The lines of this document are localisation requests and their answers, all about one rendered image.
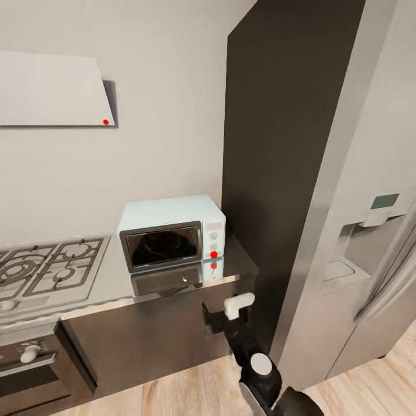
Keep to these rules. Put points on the fridge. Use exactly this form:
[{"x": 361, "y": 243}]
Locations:
[{"x": 319, "y": 178}]

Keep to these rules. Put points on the burner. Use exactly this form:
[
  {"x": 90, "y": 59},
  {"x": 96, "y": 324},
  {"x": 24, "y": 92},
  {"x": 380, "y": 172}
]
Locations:
[{"x": 45, "y": 275}]

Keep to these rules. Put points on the microwave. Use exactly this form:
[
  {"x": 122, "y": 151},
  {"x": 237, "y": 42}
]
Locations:
[{"x": 164, "y": 232}]

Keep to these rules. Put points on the oven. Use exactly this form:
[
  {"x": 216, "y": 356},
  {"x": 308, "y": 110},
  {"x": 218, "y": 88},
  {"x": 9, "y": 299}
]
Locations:
[{"x": 41, "y": 370}]

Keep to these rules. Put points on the range hood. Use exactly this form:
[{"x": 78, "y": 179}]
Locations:
[{"x": 51, "y": 89}]

